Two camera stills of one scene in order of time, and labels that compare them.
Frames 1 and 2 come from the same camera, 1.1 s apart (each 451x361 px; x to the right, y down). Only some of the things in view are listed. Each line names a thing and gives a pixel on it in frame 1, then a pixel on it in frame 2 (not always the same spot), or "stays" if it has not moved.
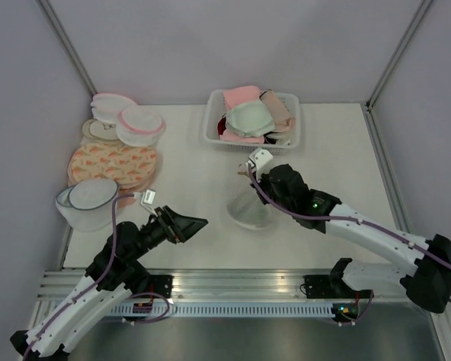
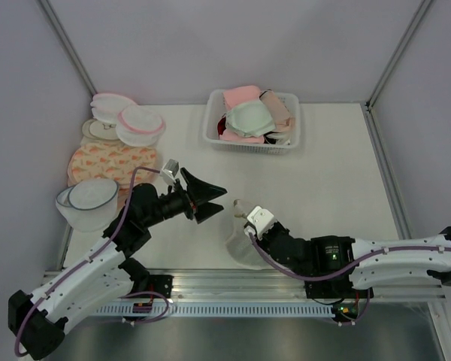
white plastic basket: (215, 108) stays
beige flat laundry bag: (97, 129) stays
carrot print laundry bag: (132, 168) stays
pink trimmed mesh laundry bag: (140, 126) stays
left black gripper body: (162, 225) to (177, 203)
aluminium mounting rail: (227, 285) stays
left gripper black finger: (186, 226) to (198, 191)
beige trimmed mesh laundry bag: (246, 210) to (240, 245)
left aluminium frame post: (72, 50) stays
